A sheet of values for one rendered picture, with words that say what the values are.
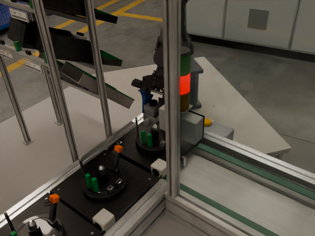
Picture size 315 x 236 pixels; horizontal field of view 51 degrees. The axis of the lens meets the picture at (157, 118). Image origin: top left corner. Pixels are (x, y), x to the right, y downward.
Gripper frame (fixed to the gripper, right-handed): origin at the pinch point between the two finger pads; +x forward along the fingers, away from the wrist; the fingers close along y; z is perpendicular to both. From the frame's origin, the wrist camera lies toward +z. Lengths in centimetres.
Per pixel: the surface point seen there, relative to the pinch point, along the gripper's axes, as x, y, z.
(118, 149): 15.6, 0.6, 10.7
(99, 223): 33.6, 9.9, 21.0
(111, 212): 31.8, 9.1, 15.6
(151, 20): -103, -259, -324
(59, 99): 7.5, -19.4, 20.9
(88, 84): 0.7, -23.1, 7.5
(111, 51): -31, -231, -229
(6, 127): 33, -70, -1
